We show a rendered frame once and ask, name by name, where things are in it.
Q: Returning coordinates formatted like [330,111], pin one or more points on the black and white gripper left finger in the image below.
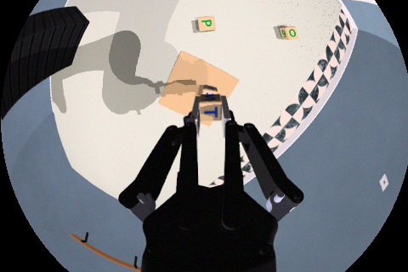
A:
[155,170]

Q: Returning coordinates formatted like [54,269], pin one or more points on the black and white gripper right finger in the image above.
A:
[281,193]

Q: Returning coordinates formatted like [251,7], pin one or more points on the peach flat mat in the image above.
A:
[187,79]

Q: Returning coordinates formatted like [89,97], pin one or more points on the wooden letter block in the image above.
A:
[209,90]
[289,33]
[210,107]
[206,23]

